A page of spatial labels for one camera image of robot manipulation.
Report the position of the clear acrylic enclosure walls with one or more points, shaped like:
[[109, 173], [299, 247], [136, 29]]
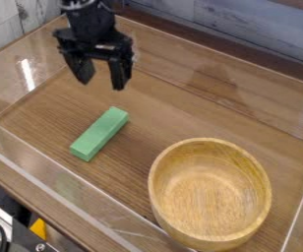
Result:
[[190, 92]]

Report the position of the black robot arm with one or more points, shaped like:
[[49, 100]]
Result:
[[92, 39]]

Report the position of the yellow and black device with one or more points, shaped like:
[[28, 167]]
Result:
[[24, 231]]

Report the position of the green rectangular block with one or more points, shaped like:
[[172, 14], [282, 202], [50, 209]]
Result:
[[95, 138]]

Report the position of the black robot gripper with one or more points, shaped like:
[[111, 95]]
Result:
[[92, 37]]

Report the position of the brown wooden bowl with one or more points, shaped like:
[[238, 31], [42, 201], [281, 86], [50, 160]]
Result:
[[210, 193]]

